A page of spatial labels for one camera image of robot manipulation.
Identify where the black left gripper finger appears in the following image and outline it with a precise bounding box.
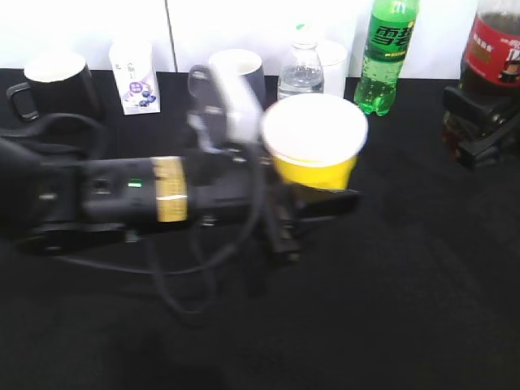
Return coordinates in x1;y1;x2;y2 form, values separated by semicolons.
292;185;362;221
263;190;301;263

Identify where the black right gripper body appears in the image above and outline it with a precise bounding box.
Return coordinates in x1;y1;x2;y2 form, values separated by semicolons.
456;114;519;171

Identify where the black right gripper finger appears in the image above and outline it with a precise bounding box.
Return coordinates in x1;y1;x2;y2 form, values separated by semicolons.
443;86;506;134

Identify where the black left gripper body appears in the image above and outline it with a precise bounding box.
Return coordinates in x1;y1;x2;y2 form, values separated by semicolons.
184;145;299;232

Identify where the cola bottle red label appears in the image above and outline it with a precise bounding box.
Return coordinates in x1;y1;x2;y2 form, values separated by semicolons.
442;1;519;159

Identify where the yellow paper cup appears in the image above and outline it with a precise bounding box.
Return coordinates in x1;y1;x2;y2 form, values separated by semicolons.
261;93;369;191

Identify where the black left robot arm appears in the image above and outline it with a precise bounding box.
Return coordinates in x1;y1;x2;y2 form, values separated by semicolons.
1;139;360;270

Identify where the green sprite bottle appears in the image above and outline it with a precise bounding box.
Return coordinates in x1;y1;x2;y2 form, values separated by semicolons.
354;0;419;116

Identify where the white cup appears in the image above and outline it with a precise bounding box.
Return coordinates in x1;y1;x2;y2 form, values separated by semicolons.
317;40;349;98

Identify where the grey mug white interior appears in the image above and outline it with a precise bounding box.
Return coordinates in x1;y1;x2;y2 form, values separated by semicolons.
208;49;266;110

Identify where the clear water bottle green label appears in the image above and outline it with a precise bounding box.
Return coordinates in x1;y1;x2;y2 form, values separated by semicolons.
277;25;324;101

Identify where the white purple milk carton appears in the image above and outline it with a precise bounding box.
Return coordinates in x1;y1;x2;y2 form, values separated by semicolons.
109;39;161;116

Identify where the black mug white interior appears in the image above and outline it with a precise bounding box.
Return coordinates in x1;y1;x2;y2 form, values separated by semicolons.
6;50;104;123

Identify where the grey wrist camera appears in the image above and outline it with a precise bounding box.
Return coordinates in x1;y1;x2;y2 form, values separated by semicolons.
187;64;263;154

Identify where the black cable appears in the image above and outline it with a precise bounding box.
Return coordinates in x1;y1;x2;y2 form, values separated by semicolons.
52;141;269;322

